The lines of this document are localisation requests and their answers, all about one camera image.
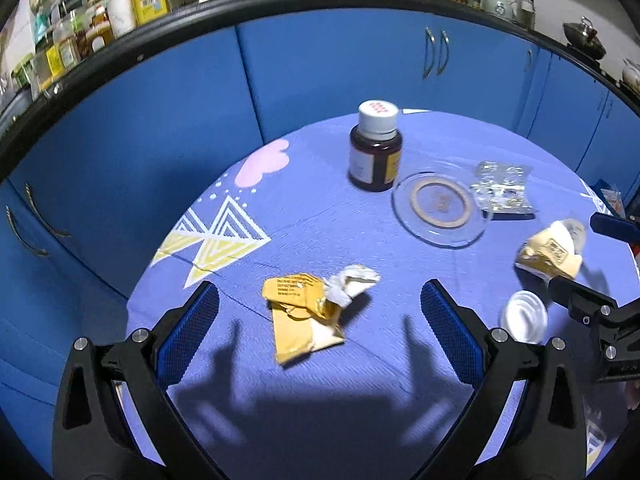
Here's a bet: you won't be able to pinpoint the green kettle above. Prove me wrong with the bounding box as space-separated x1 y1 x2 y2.
480 0 518 20

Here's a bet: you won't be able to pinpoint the clear glass dish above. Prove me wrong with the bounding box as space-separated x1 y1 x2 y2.
391 170 493 248

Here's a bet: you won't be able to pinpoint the brown medicine bottle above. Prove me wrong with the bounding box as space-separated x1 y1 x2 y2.
348 100 403 193

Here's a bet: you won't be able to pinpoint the black wok with lid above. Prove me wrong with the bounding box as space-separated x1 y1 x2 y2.
562 16 607 57

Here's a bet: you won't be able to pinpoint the yellow snack wrapper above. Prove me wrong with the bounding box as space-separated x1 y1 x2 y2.
262 264 381 365

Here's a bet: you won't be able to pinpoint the blue base cabinets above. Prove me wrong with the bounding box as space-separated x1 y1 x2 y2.
0 7 640 461

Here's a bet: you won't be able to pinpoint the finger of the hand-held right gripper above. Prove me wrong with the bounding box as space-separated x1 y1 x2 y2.
547 275 621 331
590 211 640 242

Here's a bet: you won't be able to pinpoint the brown sauce jar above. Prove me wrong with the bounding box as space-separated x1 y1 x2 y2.
85 5 115 53

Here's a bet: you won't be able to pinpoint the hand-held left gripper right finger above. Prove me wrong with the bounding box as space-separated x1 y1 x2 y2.
417 279 587 480

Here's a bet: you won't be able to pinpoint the white plastic lid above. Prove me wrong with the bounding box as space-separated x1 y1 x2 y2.
499 290 547 345

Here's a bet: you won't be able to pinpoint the yellow liquid jar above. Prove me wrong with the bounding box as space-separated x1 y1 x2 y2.
45 30 81 78

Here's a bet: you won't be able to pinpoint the beige packet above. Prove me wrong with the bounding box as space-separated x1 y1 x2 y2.
515 219 587 281

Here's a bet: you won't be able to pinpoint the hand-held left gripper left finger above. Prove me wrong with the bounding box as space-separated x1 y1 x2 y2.
52 280 223 480

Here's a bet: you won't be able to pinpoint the silver blister pack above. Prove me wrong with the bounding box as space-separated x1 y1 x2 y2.
471 160 535 216

